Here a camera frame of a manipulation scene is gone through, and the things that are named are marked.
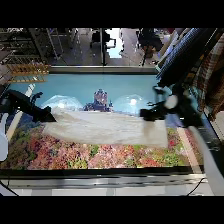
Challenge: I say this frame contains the brown checked shirt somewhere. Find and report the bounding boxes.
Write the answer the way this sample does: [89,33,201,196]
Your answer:
[190,33,224,122]

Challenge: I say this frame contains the dark blue checked shirt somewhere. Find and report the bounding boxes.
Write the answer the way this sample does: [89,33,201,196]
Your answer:
[155,27,222,98]

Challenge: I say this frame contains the black cable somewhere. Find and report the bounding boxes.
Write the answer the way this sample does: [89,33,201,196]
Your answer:
[0,179,20,197]
[186,177,207,197]

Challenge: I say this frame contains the white long-sleeved shirt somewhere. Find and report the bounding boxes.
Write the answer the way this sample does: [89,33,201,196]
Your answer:
[42,107,170,148]

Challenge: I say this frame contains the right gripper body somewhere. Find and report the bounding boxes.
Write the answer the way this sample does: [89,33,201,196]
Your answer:
[139,105,169,122]

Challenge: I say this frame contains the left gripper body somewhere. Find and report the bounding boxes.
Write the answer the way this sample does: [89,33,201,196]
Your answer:
[32,106,58,124]

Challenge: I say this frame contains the silver frame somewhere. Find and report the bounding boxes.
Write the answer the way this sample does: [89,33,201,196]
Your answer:
[0,65,224,197]

